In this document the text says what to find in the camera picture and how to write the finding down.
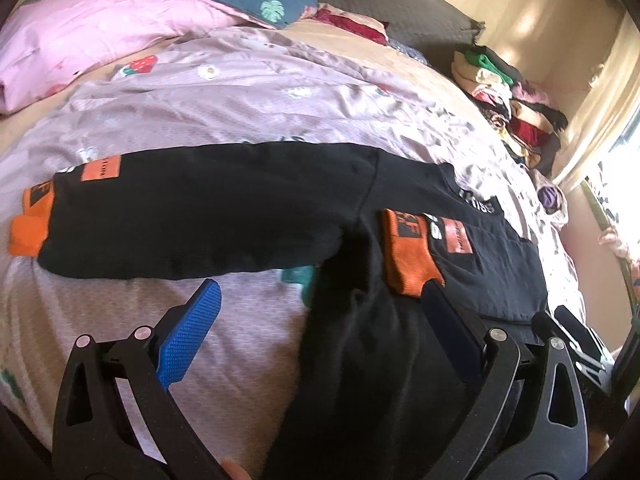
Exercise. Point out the pink printed blanket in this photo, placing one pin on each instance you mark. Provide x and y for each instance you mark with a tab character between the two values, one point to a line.
240	90

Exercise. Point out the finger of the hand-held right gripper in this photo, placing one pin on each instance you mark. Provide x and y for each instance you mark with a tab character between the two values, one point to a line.
580	335

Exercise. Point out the purple cloth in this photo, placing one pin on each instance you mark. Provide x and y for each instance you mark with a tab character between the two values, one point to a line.
550	197

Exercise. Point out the red and pink pillow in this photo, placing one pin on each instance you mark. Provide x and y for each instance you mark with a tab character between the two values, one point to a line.
350	22

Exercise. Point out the black sweater with orange cuffs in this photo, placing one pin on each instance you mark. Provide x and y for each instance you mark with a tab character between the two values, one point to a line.
225	210

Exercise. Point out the grey headboard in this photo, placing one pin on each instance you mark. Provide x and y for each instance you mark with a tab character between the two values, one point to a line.
400	0

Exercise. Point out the beige bed sheet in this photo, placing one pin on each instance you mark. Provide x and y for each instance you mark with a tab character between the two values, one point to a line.
390	65

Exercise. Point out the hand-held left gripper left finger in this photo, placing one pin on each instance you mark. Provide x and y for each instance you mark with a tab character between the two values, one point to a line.
192	330

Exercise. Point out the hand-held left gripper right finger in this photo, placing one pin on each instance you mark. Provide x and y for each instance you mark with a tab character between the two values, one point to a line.
457	345

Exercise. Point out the pink quilt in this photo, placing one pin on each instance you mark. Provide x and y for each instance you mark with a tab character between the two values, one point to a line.
100	30

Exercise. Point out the pile of folded clothes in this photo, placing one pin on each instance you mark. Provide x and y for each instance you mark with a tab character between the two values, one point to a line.
515	110

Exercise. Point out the cream curtain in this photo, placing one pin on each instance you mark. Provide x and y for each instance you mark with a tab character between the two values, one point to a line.
595	110

